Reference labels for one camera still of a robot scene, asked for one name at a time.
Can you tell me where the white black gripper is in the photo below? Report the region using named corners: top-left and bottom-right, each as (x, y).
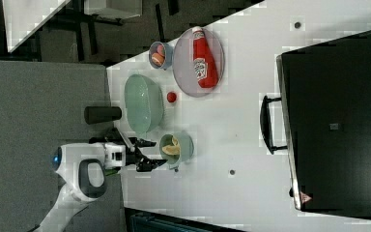
top-left (104, 137), bottom-right (166, 172)

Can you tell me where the peeled yellow banana toy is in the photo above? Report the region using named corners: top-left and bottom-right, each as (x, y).
top-left (162, 136), bottom-right (181, 156)

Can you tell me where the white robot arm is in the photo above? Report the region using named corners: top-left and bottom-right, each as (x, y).
top-left (28, 137), bottom-right (167, 232)

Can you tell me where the green mug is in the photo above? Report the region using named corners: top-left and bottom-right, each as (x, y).
top-left (159, 131), bottom-right (194, 170)

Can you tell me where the green slotted spatula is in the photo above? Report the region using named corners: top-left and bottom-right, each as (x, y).
top-left (105, 168), bottom-right (121, 176)

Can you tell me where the green oval colander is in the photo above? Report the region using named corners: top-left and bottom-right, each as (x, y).
top-left (124, 74), bottom-right (164, 134)

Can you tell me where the small black cylinder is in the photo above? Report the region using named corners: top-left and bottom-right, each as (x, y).
top-left (84, 106), bottom-right (122, 125)

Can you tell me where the small red ball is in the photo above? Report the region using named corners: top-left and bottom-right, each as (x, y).
top-left (166, 92), bottom-right (177, 102)

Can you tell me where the orange fruit toy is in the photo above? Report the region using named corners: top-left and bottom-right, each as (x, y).
top-left (152, 52), bottom-right (165, 67)

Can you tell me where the grey round plate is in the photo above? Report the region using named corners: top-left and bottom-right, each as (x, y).
top-left (172, 29), bottom-right (225, 98)

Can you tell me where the pink fruit toy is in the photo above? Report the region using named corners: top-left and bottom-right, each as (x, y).
top-left (157, 44), bottom-right (165, 56)

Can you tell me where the red ketchup bottle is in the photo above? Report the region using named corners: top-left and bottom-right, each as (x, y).
top-left (192, 26), bottom-right (218, 89)

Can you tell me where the blue bowl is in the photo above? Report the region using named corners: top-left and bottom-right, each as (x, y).
top-left (148, 42), bottom-right (173, 70)

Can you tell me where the toaster oven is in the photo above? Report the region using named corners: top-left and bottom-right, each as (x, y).
top-left (276, 30), bottom-right (371, 219)

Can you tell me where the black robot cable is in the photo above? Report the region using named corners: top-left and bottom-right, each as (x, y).
top-left (88, 128), bottom-right (136, 153)

